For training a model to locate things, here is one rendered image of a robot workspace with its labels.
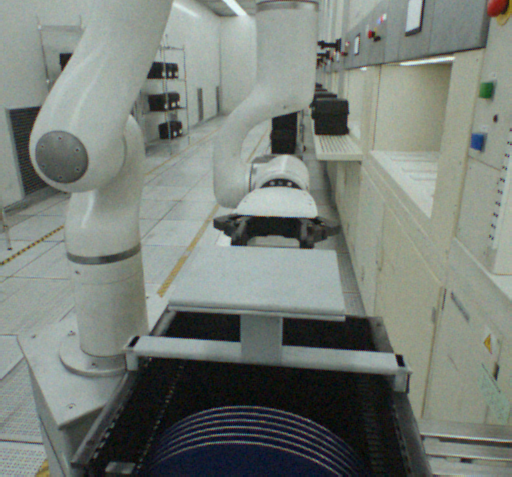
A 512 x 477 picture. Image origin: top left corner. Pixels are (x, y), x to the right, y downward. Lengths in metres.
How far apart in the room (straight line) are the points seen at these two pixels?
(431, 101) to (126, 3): 1.93
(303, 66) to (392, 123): 1.75
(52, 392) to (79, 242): 0.24
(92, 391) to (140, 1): 0.58
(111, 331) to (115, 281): 0.09
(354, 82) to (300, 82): 3.20
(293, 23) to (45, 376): 0.67
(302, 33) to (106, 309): 0.52
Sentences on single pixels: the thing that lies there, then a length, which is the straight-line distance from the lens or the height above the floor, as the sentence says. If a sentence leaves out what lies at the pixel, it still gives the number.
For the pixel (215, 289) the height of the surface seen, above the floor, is 1.08.
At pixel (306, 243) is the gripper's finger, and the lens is 0.44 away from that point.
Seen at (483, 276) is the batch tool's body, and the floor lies 0.86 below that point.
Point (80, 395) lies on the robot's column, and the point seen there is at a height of 0.76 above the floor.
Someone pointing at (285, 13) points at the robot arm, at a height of 1.31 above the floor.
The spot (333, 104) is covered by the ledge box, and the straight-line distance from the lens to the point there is 3.25.
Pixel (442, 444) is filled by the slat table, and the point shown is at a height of 0.76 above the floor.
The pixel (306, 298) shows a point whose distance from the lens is 0.29.
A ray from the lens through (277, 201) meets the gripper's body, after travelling 0.52.
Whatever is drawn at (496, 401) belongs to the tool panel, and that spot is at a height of 0.68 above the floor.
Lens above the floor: 1.23
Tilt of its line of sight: 19 degrees down
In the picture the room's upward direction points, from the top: straight up
